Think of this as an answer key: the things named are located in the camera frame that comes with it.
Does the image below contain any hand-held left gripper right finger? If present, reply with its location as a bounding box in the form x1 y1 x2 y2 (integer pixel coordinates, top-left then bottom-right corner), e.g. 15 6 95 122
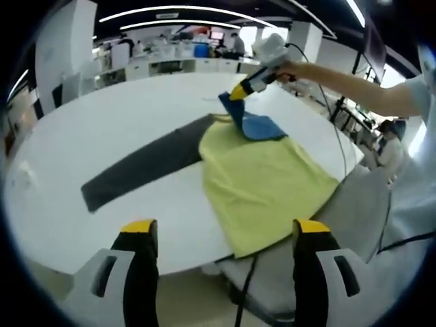
291 218 377 327

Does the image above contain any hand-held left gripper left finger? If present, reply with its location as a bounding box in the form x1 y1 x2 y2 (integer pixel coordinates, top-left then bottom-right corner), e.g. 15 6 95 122
63 219 161 327

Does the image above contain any yellow garment with blue sleeve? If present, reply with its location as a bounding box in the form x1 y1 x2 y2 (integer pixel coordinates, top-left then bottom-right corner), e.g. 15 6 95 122
80 90 340 260

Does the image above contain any person's right hand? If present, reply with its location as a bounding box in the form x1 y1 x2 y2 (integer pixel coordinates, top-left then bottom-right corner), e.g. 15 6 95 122
276 61 310 83

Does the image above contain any white square pillar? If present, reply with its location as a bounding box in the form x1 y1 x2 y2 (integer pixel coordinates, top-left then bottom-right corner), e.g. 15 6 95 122
289 20 323 64
33 0 97 115

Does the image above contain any black tripod stand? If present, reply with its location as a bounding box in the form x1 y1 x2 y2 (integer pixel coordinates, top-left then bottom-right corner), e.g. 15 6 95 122
328 50 364 130

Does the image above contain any grey mesh chair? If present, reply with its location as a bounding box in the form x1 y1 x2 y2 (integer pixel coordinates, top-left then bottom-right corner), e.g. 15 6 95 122
204 168 392 324

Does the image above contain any white office desk row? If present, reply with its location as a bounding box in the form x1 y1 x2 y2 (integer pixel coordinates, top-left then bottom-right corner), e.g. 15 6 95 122
91 56 260 82

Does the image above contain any dark hanging panel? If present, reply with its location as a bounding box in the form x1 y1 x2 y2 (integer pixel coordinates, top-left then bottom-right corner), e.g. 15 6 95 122
362 13 388 82

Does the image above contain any long ceiling light strip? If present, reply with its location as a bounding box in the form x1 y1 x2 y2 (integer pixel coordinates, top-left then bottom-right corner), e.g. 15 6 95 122
98 5 273 28
119 20 242 31

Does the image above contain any thin black cable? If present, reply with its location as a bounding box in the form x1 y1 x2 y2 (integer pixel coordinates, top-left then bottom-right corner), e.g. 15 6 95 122
374 232 436 253

